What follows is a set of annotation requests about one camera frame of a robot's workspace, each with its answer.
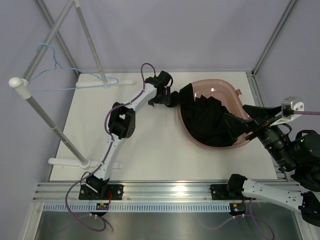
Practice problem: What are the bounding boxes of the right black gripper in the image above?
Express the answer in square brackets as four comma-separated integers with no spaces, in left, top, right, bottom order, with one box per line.
[221,104,296,170]

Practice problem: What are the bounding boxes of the black shirt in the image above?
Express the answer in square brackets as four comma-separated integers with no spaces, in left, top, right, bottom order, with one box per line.
[171,84,236,147]

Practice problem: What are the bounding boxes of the light blue wire hanger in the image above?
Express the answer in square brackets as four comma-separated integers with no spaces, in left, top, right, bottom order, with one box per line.
[28,43,120,93]

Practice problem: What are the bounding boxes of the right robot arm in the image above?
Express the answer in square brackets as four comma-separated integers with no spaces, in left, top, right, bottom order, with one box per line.
[222,102,320,227]

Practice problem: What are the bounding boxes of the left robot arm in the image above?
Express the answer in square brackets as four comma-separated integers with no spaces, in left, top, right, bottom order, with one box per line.
[78,71,173,200]

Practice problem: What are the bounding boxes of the pink plastic basin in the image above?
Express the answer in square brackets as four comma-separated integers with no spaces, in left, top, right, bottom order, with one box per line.
[176,79,250,150]

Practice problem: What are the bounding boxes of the grey clothes rack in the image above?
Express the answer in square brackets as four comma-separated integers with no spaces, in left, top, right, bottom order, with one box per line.
[8,0,136,171]

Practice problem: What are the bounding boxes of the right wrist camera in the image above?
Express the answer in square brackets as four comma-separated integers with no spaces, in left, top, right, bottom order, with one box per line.
[271,96,305,126]

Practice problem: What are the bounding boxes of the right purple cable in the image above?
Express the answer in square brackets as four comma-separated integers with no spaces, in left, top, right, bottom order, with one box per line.
[293,109,320,116]

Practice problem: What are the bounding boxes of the purple cable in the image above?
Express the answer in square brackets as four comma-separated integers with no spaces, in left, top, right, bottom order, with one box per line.
[64,62,158,232]
[293,109,320,116]

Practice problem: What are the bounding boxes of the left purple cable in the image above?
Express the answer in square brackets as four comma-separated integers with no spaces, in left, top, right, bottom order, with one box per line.
[64,62,158,232]

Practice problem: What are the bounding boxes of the aluminium mounting rail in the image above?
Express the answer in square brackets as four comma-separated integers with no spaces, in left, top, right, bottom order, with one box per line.
[32,181,212,203]

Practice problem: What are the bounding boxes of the white slotted cable duct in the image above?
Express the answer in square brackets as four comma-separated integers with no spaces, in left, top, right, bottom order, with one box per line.
[42,202,235,213]

